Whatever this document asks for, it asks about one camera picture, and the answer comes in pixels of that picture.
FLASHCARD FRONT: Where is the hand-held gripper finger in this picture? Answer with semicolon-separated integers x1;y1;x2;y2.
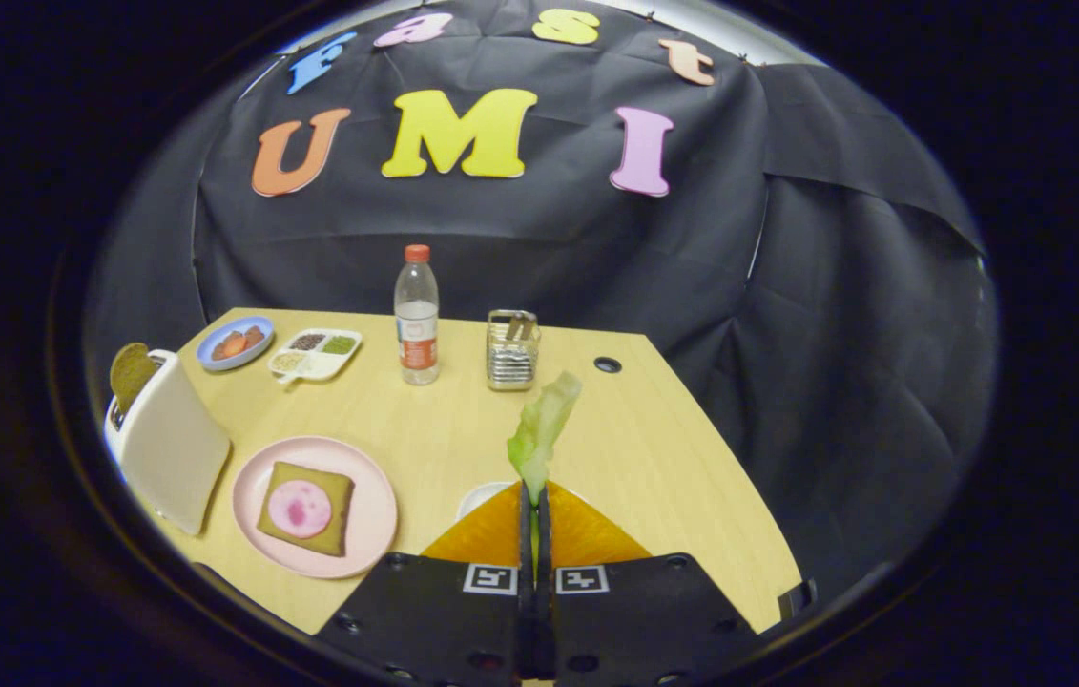
536;480;759;687
315;480;536;687

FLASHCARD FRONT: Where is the green lettuce leaf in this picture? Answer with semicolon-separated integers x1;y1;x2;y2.
507;371;584;573

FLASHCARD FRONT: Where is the plain brown toast slice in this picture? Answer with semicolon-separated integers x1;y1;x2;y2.
110;343;158;414

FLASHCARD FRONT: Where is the small white square plate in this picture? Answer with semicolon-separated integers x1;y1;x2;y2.
456;480;519;522

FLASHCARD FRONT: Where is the pink round plate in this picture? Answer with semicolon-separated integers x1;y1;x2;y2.
232;436;399;580

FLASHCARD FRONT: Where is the toast slice under ham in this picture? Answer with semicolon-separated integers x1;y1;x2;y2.
257;462;356;558

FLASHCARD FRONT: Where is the pink ham slice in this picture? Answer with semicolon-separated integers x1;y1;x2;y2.
267;479;333;539

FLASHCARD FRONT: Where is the clear water bottle red cap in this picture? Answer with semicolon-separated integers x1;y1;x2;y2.
394;244;441;386

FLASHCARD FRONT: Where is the white divided seed tray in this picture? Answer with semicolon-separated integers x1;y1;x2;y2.
267;328;363;385

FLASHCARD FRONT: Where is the black backdrop cloth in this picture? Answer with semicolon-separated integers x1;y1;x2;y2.
86;0;998;612

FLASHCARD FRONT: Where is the blue round plate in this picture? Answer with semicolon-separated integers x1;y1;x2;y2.
197;316;276;372

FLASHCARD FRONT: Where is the white toaster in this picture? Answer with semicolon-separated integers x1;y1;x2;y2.
103;349;232;536

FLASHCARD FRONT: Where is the metal wire utensil basket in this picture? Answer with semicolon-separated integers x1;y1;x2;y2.
487;309;541;392

